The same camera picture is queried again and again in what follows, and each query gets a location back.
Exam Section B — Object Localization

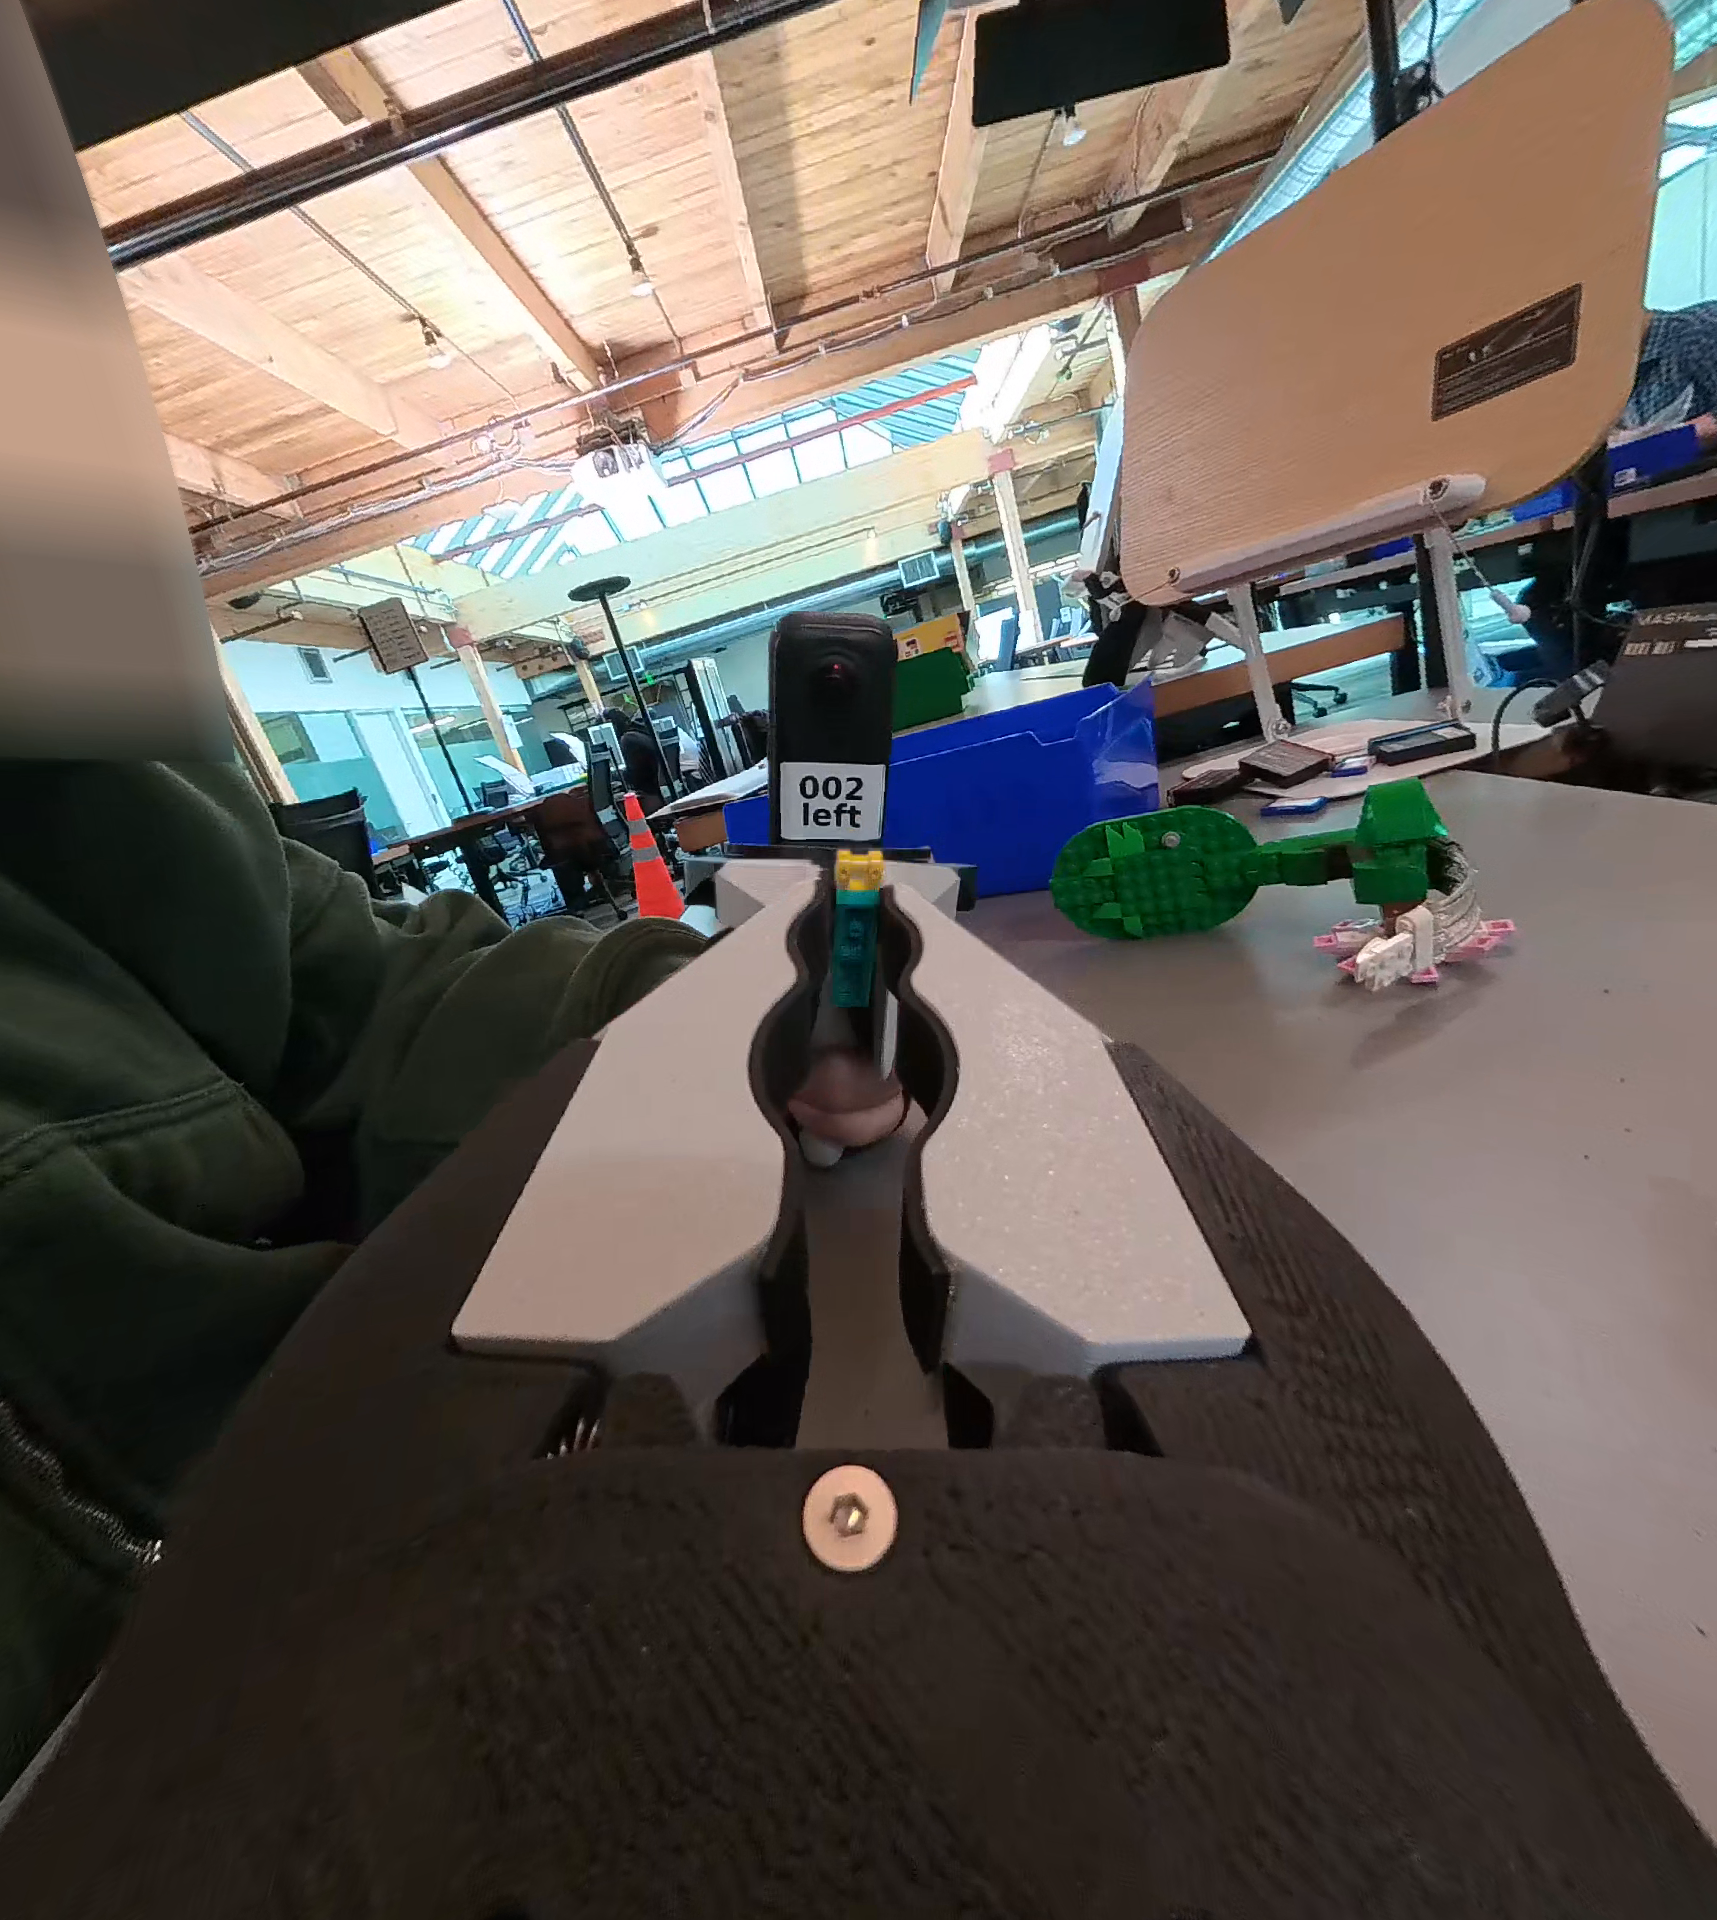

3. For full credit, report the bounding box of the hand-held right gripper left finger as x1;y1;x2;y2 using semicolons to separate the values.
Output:
450;871;837;1450

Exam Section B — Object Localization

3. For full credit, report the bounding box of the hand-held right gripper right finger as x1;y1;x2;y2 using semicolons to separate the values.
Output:
873;875;1261;1450

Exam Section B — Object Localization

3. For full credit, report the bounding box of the small teal yellow lego piece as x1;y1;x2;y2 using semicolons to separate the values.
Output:
829;846;891;1010

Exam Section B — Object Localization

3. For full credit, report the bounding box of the blue plastic bin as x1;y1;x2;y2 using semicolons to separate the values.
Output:
727;682;1161;901

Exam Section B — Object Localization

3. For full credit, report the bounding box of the person's left forearm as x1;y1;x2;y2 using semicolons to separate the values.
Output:
340;888;716;1130

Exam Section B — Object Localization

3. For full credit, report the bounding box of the green lego leaf build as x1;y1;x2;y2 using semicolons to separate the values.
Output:
1051;780;1466;943

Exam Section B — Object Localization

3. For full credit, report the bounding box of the pink white lego build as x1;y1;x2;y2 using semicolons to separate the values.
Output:
1315;888;1523;995

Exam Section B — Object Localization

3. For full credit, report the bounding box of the person's left hand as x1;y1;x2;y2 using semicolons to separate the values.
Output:
787;1053;909;1150

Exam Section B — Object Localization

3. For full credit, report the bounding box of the green storage bin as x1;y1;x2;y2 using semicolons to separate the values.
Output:
889;629;979;735

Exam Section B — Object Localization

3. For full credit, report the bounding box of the orange traffic cone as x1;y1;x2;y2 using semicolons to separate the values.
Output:
623;791;688;921

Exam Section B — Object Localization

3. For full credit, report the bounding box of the black floor lamp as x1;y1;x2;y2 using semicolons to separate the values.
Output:
566;573;683;820

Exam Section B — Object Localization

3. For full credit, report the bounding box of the black trash bin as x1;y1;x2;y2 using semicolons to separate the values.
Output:
269;788;374;889

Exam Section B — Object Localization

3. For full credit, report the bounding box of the person's green hoodie torso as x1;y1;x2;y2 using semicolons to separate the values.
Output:
0;755;501;1913

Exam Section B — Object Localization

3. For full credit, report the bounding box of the wooden tilted stand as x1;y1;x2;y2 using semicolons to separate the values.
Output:
1082;0;1676;780

